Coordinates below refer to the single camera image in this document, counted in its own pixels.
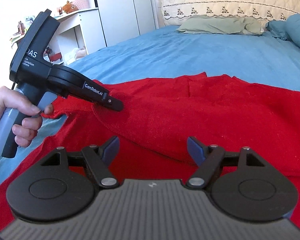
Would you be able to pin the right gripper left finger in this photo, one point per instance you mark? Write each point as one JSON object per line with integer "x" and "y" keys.
{"x": 63, "y": 183}

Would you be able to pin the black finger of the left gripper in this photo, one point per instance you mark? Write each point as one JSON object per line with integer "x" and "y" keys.
{"x": 113, "y": 103}

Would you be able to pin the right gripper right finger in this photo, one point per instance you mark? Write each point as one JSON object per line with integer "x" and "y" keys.
{"x": 241, "y": 184}

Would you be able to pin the red knit garment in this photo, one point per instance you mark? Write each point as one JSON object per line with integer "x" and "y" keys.
{"x": 160, "y": 114}

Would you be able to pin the person's left hand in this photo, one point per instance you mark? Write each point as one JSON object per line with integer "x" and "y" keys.
{"x": 27, "y": 130}

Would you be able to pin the blue bed sheet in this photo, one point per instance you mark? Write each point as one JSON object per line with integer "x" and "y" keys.
{"x": 168, "y": 53}

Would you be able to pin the brown bag on desk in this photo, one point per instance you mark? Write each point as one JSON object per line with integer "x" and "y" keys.
{"x": 69, "y": 7}

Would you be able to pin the pink basket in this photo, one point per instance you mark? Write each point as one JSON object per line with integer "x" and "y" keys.
{"x": 81, "y": 4}

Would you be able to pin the white grey wardrobe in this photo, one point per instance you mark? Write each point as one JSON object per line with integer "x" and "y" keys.
{"x": 125, "y": 19}

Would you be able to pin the green pillow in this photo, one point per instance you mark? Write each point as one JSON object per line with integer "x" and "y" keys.
{"x": 203, "y": 24}

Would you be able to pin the folded blue duvet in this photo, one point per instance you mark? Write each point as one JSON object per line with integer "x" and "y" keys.
{"x": 288, "y": 30}

